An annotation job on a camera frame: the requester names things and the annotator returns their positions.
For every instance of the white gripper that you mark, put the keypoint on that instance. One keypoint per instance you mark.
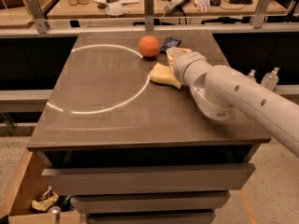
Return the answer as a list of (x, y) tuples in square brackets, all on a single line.
[(181, 66)]

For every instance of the yellow sponge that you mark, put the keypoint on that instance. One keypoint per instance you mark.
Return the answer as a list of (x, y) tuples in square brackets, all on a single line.
[(163, 74)]

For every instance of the orange ball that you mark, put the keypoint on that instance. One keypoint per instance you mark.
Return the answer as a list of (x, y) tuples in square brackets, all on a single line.
[(148, 46)]

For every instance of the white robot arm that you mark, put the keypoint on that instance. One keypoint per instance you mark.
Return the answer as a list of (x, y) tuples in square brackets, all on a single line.
[(219, 89)]

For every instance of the dark blue snack packet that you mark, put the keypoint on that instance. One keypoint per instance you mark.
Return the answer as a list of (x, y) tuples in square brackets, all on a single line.
[(169, 42)]

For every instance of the white power strip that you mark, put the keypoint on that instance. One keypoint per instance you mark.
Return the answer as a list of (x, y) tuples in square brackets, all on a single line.
[(173, 5)]

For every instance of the patterned paper cup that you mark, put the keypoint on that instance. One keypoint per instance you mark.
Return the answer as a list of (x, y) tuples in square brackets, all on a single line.
[(202, 5)]

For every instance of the white bowl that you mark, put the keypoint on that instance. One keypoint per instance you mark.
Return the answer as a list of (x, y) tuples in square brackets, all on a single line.
[(115, 10)]

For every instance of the clear bottle left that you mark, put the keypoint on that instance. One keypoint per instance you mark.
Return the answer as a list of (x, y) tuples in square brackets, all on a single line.
[(251, 74)]

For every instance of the clear bottle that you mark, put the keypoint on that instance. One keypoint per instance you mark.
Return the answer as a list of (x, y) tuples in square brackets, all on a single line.
[(251, 74), (270, 80)]

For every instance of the clear bottle right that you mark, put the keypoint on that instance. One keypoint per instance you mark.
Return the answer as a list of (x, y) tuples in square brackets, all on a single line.
[(270, 80)]

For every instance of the grey drawer cabinet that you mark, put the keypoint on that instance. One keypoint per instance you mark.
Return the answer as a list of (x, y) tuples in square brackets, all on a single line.
[(128, 151)]

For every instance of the crumpled paper bag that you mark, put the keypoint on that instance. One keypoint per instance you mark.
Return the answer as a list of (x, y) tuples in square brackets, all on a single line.
[(45, 201)]

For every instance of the cardboard box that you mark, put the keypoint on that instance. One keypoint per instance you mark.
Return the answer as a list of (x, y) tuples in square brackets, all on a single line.
[(26, 185)]

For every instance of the metal can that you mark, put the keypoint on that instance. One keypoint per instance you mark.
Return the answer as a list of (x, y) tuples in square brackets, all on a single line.
[(55, 209)]

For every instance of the metal bracket middle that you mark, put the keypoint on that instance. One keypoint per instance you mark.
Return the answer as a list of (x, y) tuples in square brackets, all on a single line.
[(149, 14)]

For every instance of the metal bracket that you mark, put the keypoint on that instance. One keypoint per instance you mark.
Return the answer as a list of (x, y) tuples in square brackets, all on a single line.
[(257, 19), (41, 23), (149, 14)]

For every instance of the metal bracket right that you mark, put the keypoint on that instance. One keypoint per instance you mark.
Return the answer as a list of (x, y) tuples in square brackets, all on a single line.
[(257, 19)]

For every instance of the metal bracket left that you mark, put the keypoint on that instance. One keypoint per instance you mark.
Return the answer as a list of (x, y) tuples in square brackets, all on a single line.
[(41, 23)]

